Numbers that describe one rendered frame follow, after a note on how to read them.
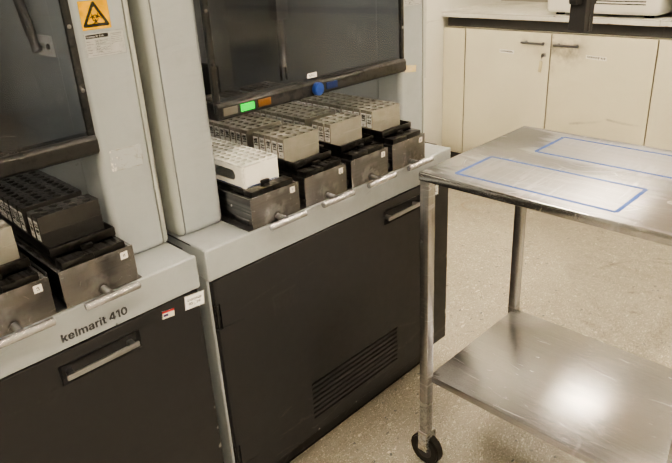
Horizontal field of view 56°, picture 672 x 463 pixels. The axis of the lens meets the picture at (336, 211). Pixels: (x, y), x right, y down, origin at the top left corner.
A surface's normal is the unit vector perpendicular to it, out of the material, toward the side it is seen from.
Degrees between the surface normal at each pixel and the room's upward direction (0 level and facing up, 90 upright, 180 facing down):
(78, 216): 90
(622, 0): 90
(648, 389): 0
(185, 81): 90
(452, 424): 0
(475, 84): 90
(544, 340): 0
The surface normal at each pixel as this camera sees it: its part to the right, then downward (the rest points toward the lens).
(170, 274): 0.71, 0.24
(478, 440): -0.05, -0.92
